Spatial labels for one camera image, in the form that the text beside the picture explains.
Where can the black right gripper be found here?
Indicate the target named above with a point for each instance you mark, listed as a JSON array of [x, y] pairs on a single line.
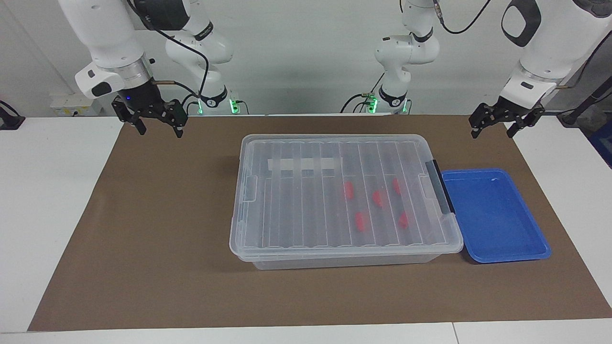
[[143, 102]]

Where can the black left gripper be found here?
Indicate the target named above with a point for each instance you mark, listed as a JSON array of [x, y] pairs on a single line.
[[507, 111]]

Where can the red block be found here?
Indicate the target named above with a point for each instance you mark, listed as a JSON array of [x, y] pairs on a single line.
[[403, 219], [378, 198], [396, 185], [348, 189], [360, 221]]

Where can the clear ribbed box lid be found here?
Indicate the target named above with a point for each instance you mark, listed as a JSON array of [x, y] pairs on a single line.
[[296, 200]]

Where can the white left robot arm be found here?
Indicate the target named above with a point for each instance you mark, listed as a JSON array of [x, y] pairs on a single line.
[[406, 52]]

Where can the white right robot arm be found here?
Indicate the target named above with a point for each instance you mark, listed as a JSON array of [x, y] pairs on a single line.
[[110, 38]]

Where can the blue plastic tray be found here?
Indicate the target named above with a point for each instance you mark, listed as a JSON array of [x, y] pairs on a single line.
[[497, 220]]

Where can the clear plastic storage box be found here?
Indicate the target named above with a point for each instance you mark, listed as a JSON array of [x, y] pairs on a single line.
[[334, 262]]

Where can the black stand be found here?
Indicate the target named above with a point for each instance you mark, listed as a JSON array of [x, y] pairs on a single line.
[[585, 102]]

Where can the blue crate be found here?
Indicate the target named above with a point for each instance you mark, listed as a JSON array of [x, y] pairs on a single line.
[[605, 143]]

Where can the brown table mat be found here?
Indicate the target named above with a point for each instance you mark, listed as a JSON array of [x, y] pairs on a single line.
[[143, 239]]

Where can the white tape strip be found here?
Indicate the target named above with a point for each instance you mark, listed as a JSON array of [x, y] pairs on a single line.
[[306, 164]]

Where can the black clamp object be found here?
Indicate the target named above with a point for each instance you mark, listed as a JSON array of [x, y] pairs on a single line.
[[9, 122]]

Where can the white wall socket box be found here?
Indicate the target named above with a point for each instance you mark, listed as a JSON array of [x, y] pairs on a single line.
[[71, 106]]

